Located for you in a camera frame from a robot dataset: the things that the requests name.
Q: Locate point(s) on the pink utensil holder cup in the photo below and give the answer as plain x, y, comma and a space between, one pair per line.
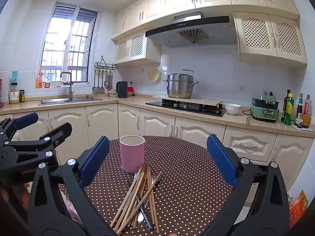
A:
132, 149

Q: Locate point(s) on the window with bars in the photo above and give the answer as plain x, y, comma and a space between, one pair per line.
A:
67, 45

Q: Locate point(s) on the white seasoning jar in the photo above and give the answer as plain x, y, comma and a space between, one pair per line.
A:
14, 93

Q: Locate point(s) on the orange snack bag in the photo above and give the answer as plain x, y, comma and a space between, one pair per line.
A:
297, 208

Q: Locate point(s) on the white ceramic bowl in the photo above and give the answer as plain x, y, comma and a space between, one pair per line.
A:
232, 109

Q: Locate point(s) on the black gas stove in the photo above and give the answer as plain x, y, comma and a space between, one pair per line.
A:
207, 109

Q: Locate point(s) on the stainless steel sink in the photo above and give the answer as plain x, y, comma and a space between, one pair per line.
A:
68, 100

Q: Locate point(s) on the black range hood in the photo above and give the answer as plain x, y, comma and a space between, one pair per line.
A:
194, 29

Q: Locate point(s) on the orange detergent bottle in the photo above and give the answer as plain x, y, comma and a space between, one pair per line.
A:
39, 80

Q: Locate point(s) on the orange oil bottle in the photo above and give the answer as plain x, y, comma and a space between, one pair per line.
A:
307, 112

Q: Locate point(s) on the lower cream cabinets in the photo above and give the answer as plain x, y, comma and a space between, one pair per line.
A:
260, 142

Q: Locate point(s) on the green electric cooker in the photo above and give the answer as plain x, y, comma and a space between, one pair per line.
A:
265, 107

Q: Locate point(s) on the green oil bottle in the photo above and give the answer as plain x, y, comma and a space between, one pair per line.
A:
289, 109

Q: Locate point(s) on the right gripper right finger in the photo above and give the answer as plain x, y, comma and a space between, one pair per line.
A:
269, 211

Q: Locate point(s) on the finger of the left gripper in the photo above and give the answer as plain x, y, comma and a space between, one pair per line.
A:
9, 126
52, 140

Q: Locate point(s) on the black electric kettle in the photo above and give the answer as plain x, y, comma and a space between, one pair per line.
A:
122, 89

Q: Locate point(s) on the person's left hand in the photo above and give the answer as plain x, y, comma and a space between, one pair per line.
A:
17, 197

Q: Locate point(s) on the dark soy sauce bottle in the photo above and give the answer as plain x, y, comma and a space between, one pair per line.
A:
299, 112

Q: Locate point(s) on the black handled spoon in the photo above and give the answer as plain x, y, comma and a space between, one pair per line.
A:
144, 215

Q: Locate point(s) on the hanging utensil rack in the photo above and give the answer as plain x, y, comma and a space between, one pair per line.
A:
104, 77

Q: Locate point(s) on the cream cabinets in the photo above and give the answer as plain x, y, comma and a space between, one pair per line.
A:
264, 31
260, 142

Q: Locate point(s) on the brown polka dot tablecloth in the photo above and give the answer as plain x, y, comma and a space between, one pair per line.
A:
189, 195

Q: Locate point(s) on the stainless steel steamer pot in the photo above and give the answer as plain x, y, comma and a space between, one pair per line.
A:
180, 85

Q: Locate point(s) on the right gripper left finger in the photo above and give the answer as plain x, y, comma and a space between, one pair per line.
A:
47, 212

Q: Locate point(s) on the upper cream cabinets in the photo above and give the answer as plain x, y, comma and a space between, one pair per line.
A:
264, 31

